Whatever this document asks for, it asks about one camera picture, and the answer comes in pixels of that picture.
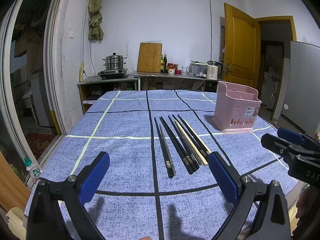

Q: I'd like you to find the beige wooden chopstick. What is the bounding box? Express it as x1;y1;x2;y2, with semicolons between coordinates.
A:
182;119;211;155
175;120;208;166

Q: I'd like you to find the steel kitchen shelf table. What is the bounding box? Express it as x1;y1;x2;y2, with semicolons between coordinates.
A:
132;72;222;92

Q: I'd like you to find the right hand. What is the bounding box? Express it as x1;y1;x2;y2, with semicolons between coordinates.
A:
295;187;312;219

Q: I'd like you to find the grey refrigerator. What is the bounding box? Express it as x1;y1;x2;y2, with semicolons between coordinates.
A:
273;41;319;137

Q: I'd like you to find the green capped bottle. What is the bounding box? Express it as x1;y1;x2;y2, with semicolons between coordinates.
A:
24;157;42;189

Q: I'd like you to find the pink plastic utensil holder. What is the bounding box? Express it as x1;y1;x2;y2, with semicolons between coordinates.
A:
212;81;261;133

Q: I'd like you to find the yellow wooden door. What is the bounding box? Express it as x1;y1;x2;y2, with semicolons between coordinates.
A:
223;3;261;88

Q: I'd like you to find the blue checked tablecloth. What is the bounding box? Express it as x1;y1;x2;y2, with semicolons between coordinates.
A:
41;90;302;239

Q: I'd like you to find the white electric kettle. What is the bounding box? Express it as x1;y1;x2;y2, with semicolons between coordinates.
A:
206;61;223;79

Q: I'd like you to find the clear plastic container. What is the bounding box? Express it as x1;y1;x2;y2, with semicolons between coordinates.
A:
189;61;208;77

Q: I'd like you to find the low steel shelf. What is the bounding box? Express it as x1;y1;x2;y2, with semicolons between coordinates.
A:
77;75;138;114

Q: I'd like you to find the red lidded jar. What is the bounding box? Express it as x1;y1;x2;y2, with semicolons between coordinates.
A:
167;63;176;74

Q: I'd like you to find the induction cooker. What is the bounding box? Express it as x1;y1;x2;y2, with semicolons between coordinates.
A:
98;68;127;80

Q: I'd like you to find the dark oil bottle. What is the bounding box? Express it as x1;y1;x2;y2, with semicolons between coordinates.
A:
163;54;168;73

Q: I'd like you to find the stainless steel steamer pot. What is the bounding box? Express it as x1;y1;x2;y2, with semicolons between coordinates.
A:
103;53;127;70

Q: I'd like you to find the wooden cutting board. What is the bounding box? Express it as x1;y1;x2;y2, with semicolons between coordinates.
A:
137;42;162;73

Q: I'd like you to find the green hanging cloth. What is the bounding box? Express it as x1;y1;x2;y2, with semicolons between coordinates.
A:
88;0;104;41

